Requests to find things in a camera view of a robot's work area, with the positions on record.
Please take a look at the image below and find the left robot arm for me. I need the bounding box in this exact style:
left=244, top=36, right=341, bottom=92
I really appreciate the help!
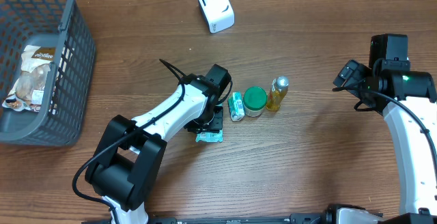
left=72, top=62, right=232, bottom=223

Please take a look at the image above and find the teal white tissue pack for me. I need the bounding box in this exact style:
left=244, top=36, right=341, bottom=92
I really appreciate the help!
left=228, top=92, right=245, bottom=122

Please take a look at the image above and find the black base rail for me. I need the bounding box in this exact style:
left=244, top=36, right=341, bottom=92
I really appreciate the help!
left=81, top=212, right=328, bottom=224

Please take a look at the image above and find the yellow drink bottle grey cap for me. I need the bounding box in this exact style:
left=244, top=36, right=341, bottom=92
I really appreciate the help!
left=266, top=76, right=290, bottom=111

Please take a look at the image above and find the mint green tissue pack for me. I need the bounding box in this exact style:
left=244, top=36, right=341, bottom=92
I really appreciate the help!
left=195, top=130, right=223, bottom=143

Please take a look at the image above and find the green white can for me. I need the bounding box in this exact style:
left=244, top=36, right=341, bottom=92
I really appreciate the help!
left=243, top=86, right=267, bottom=117

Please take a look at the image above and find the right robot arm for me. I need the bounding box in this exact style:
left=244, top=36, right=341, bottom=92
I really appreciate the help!
left=320, top=33, right=436, bottom=224

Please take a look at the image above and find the brown white snack bag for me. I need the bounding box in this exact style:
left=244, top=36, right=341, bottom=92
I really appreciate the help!
left=2, top=45, right=56, bottom=112

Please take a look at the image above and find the white barcode scanner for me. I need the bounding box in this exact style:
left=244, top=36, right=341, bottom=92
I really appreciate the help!
left=198, top=0, right=235, bottom=33

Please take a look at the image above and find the dark grey plastic basket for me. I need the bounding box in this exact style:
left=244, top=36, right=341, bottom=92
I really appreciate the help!
left=1, top=0, right=96, bottom=146

